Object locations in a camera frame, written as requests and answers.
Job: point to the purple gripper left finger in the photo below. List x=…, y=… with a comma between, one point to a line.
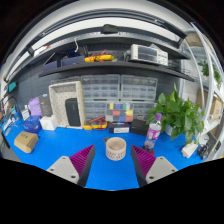
x=75, y=168

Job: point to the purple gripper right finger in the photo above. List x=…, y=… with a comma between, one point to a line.
x=149, y=168

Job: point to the plastic bottle purple label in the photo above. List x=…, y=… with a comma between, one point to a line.
x=153, y=133

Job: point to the beige ceramic mug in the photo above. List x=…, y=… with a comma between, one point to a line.
x=115, y=148

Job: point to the white power adapter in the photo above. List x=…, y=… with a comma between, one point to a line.
x=189, y=149

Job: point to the black box white label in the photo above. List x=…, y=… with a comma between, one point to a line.
x=118, y=127

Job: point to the yellow red multimeter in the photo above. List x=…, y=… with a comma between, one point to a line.
x=98, y=123

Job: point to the small white box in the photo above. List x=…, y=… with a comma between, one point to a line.
x=49, y=123

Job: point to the brown cardboard box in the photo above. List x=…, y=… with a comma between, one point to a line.
x=26, y=141

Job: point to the black speaker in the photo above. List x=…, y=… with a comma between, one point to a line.
x=72, y=112

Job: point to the green potted plant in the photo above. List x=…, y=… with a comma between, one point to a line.
x=183, y=116

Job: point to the blue tissue box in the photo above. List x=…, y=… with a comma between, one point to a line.
x=32, y=124

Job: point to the colourful parts box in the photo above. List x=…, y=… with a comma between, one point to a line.
x=119, y=112

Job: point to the dark grey carton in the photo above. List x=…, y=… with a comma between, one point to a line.
x=45, y=105

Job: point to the purple plastic bag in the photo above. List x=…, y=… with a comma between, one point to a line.
x=34, y=106

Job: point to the clear drawer organizer cabinet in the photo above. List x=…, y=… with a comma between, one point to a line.
x=99, y=91

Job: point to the yellow tool on shelf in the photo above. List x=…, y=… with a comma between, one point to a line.
x=99, y=58

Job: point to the white oscilloscope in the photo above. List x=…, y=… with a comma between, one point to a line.
x=148, y=54

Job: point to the black wall shelf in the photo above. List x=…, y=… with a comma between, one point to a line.
x=132, y=66

